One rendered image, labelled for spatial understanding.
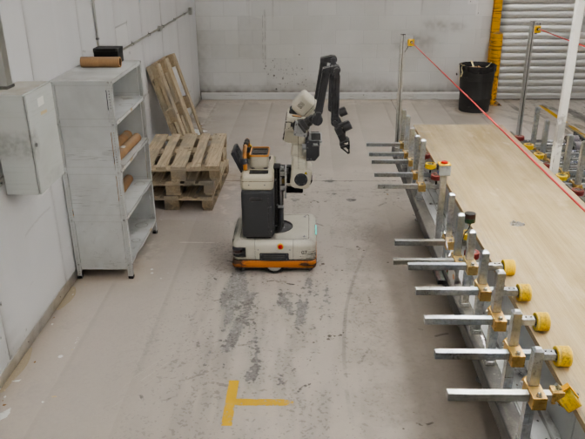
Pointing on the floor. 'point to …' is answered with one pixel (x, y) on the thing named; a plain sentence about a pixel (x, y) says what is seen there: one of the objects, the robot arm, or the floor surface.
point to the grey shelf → (104, 164)
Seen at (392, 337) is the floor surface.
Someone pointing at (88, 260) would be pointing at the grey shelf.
